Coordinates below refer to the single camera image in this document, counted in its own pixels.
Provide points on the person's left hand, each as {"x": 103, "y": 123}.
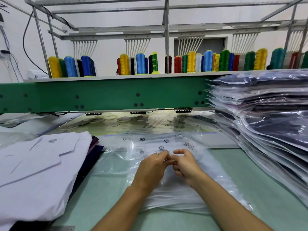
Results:
{"x": 151, "y": 171}

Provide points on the person's right forearm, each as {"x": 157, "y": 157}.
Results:
{"x": 231, "y": 209}

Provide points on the row of coloured thread spools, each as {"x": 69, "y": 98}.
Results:
{"x": 202, "y": 61}

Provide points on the person's left forearm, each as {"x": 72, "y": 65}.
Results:
{"x": 118, "y": 214}

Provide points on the person's right hand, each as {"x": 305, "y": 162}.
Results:
{"x": 188, "y": 167}

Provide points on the white box device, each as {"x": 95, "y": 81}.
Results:
{"x": 37, "y": 74}

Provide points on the stack of bagged garments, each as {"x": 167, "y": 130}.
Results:
{"x": 260, "y": 93}

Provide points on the green machine beam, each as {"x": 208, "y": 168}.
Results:
{"x": 110, "y": 93}

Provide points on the grey metal thread rack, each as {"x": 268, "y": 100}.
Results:
{"x": 167, "y": 26}

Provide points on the stack of plastic bags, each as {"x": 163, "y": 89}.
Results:
{"x": 192, "y": 199}

